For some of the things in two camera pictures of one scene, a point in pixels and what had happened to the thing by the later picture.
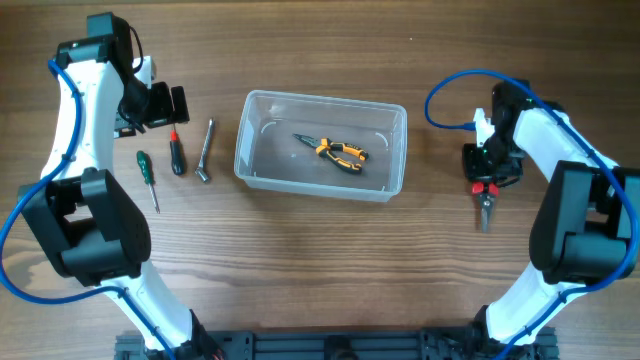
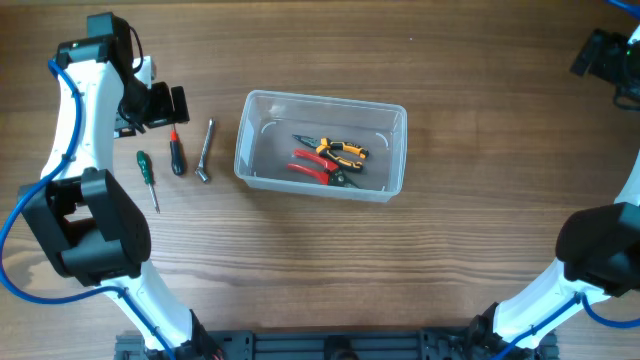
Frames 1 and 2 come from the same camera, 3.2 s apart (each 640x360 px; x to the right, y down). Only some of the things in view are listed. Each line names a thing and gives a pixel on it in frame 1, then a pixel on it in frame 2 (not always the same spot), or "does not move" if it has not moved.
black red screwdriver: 177,154 does not move
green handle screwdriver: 148,174 does not move
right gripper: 485,178 -> 583,55
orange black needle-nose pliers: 324,146 does not move
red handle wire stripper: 487,193 -> 332,175
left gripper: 167,104 does not move
